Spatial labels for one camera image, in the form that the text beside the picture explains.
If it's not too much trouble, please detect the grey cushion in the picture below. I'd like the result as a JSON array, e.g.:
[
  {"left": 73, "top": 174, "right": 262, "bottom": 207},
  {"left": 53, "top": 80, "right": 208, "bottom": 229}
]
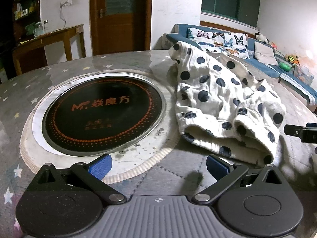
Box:
[{"left": 253, "top": 41, "right": 279, "bottom": 66}]

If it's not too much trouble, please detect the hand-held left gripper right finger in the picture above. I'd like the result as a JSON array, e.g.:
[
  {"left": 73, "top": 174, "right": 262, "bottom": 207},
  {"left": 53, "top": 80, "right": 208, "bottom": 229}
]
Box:
[{"left": 192, "top": 154, "right": 296, "bottom": 205}]

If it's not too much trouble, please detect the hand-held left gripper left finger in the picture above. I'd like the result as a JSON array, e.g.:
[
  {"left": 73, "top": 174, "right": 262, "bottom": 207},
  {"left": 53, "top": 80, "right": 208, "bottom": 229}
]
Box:
[{"left": 26, "top": 154, "right": 127, "bottom": 203}]

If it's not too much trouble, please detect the green framed window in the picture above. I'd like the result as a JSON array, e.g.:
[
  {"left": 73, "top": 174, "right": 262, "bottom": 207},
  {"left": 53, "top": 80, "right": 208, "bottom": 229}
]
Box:
[{"left": 201, "top": 0, "right": 262, "bottom": 29}]

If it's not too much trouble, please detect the round black induction cooktop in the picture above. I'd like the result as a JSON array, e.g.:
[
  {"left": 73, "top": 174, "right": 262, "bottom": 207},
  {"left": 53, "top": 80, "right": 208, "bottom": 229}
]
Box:
[{"left": 42, "top": 76, "right": 166, "bottom": 157}]

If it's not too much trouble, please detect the clear plastic box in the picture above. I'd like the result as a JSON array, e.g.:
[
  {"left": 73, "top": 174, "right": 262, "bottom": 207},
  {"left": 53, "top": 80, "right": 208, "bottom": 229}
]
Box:
[{"left": 292, "top": 64, "right": 316, "bottom": 86}]

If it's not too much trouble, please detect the blue sofa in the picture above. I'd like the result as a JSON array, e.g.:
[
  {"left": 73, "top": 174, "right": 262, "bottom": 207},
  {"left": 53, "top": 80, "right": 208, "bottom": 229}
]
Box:
[{"left": 162, "top": 23, "right": 317, "bottom": 112}]

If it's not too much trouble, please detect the brown wooden door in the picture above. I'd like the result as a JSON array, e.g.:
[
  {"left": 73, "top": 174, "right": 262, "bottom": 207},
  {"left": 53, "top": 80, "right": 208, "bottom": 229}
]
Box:
[{"left": 90, "top": 0, "right": 153, "bottom": 56}]

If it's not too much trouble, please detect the black and white plush toy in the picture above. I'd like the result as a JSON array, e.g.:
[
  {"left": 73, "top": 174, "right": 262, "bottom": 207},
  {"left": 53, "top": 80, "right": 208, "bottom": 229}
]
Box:
[{"left": 255, "top": 32, "right": 270, "bottom": 44}]

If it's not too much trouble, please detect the grey star print tablecloth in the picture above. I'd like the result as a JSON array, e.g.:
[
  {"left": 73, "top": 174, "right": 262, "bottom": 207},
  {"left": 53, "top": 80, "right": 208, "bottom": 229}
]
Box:
[{"left": 0, "top": 50, "right": 317, "bottom": 238}]

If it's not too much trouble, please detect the dark wooden shelf cabinet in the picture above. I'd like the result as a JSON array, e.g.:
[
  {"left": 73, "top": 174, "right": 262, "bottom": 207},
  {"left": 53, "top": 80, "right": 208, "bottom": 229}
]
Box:
[{"left": 0, "top": 0, "right": 41, "bottom": 80}]

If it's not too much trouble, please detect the white polka dot garment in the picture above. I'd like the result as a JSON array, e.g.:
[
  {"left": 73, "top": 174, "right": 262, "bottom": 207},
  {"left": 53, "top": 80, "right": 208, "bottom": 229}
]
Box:
[{"left": 169, "top": 40, "right": 286, "bottom": 167}]

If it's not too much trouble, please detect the colourful toy heap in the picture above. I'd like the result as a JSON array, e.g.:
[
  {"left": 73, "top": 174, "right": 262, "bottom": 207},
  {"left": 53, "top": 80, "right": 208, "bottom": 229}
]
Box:
[{"left": 285, "top": 54, "right": 301, "bottom": 64}]

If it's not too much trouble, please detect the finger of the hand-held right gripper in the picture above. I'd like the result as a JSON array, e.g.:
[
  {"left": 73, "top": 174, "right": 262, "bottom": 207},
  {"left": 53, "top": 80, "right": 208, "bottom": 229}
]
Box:
[{"left": 284, "top": 123, "right": 317, "bottom": 143}]

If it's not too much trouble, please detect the green toy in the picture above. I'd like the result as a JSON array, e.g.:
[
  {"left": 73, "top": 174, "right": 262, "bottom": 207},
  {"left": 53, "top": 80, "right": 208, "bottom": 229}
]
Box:
[{"left": 279, "top": 61, "right": 293, "bottom": 72}]

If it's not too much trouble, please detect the wooden side table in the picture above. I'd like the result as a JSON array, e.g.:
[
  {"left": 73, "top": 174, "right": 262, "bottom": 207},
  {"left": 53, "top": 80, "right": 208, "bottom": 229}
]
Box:
[{"left": 12, "top": 24, "right": 87, "bottom": 68}]

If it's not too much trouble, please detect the butterfly print blanket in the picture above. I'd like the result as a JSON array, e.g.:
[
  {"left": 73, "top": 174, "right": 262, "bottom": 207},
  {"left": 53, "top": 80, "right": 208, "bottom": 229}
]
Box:
[{"left": 186, "top": 27, "right": 249, "bottom": 60}]

